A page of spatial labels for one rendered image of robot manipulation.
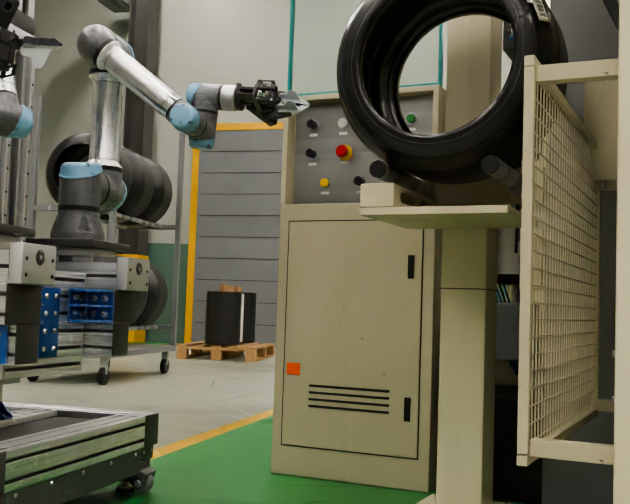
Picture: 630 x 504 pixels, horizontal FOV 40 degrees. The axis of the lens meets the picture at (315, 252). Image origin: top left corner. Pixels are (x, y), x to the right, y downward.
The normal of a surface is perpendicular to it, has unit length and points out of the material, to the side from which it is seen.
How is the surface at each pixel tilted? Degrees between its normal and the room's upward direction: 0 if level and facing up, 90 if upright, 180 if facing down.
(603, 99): 90
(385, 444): 90
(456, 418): 90
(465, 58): 90
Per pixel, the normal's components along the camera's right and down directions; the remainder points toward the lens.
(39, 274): 0.97, 0.02
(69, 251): -0.25, -0.07
